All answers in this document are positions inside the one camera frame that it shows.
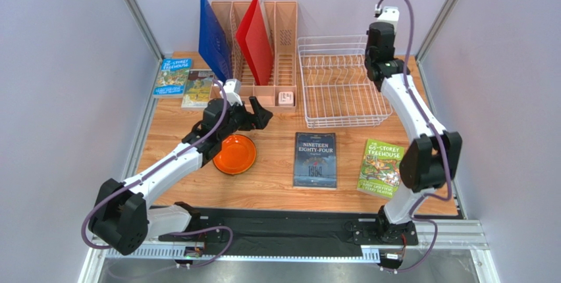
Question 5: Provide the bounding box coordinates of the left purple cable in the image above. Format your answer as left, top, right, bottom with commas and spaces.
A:
80, 78, 236, 269

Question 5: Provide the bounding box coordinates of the red plastic folder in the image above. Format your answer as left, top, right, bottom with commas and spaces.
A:
235, 0, 274, 86

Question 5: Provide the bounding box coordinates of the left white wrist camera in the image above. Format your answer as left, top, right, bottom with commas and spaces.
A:
218, 79, 244, 106

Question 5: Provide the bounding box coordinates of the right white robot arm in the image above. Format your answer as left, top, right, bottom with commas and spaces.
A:
364, 21, 462, 244

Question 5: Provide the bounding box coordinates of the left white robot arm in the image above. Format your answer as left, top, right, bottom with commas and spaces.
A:
82, 96, 273, 255

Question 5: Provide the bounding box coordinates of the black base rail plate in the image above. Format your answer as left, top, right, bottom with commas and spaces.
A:
183, 207, 419, 257

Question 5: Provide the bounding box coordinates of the blue plastic folder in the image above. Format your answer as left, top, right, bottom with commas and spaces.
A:
198, 0, 233, 83

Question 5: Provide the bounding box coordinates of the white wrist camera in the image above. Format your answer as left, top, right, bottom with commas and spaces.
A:
218, 79, 244, 106
375, 5, 400, 34

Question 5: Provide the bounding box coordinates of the white wire dish rack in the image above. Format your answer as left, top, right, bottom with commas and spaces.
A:
297, 35, 393, 129

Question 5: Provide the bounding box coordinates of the blue Treehouse book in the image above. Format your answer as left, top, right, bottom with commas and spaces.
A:
152, 59, 192, 99

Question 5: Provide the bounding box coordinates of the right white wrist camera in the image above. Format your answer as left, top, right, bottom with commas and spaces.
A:
375, 5, 400, 34

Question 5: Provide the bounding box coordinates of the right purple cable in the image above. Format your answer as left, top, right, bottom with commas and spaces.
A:
374, 0, 453, 274

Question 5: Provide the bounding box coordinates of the Nineteen Eighty-Four book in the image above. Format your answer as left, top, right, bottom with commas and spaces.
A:
293, 132, 337, 190

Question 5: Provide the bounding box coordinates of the green 65-Storey Treehouse book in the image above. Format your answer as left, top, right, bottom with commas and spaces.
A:
357, 139, 405, 200

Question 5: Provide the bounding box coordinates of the illustrated garden cover book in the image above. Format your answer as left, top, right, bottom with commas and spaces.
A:
181, 70, 214, 111

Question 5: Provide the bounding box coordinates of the aluminium frame rail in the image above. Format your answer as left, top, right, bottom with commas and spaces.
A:
78, 213, 500, 283

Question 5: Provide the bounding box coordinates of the purple cable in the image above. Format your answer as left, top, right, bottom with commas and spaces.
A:
80, 78, 236, 269
374, 0, 453, 274

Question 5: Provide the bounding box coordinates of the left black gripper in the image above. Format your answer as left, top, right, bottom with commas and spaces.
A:
219, 97, 273, 141

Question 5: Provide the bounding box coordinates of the pink plastic file organizer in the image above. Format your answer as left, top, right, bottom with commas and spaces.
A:
211, 1, 298, 113

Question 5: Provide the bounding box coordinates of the orange plate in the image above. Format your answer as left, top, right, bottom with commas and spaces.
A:
213, 134, 257, 175

